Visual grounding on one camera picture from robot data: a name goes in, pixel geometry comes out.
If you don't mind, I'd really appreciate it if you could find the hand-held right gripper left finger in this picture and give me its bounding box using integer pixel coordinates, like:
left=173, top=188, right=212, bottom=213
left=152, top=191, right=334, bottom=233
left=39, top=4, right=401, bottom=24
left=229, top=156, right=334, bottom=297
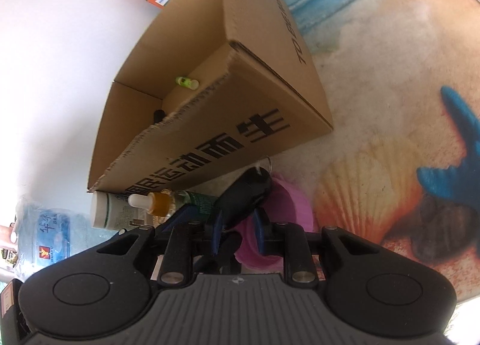
left=97, top=212, right=227, bottom=287

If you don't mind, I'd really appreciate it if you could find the black pouch with key ring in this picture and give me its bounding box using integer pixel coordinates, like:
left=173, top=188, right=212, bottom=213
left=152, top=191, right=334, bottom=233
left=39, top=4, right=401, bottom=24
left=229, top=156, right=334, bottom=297
left=214, top=157, right=274, bottom=229

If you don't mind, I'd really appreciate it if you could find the blue water jug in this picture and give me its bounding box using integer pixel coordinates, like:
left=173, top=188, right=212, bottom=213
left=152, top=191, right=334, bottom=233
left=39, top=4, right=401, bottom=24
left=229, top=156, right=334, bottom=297
left=13, top=198, right=98, bottom=280

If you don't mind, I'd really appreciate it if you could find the brown cardboard box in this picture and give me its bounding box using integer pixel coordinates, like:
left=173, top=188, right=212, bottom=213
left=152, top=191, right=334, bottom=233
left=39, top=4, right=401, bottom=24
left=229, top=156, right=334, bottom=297
left=87, top=0, right=334, bottom=193

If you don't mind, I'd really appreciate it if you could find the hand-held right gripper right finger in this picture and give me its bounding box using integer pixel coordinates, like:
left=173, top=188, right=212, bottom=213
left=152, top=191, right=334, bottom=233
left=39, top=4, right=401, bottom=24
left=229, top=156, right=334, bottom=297
left=252, top=209, right=381, bottom=286

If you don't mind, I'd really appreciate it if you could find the white tube bottle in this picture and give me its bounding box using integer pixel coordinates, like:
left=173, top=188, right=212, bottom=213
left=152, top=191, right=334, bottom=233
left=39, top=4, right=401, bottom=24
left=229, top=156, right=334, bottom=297
left=91, top=191, right=158, bottom=231

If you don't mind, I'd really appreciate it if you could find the small light green bottle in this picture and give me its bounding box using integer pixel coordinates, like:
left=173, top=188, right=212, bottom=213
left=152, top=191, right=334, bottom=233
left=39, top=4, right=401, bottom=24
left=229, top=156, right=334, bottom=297
left=175, top=75, right=199, bottom=89

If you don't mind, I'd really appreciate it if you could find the pink plastic bowl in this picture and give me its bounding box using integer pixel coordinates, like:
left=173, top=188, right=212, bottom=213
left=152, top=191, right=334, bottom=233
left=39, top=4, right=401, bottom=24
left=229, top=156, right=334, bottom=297
left=234, top=174, right=316, bottom=271

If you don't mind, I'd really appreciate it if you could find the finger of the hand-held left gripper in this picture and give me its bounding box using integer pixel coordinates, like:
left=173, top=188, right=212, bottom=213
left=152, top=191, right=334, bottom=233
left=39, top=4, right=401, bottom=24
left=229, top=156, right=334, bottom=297
left=155, top=204, right=201, bottom=235

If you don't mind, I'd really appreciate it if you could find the amber dropper bottle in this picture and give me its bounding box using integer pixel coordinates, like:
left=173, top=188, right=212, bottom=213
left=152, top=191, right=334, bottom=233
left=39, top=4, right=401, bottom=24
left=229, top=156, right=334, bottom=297
left=127, top=190, right=177, bottom=217

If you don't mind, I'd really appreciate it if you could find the green plastic bottle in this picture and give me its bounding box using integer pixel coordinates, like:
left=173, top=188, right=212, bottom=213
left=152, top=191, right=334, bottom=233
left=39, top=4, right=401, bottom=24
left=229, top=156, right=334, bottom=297
left=170, top=189, right=218, bottom=216

